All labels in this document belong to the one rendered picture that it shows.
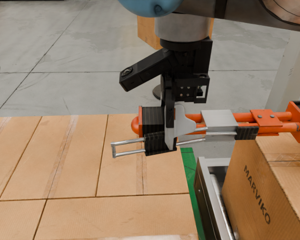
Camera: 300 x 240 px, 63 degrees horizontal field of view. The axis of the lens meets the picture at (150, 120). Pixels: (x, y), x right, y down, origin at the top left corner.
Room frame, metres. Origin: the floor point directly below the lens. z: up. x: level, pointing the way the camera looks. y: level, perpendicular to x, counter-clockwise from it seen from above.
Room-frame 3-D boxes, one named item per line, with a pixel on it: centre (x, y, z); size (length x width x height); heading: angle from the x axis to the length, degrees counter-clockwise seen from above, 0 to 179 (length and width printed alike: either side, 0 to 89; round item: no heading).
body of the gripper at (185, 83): (0.41, -0.06, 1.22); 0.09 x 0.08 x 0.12; 92
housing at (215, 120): (0.43, -0.15, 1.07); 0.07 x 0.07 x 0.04; 2
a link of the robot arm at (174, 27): (0.42, -0.05, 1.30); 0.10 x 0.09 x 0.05; 2
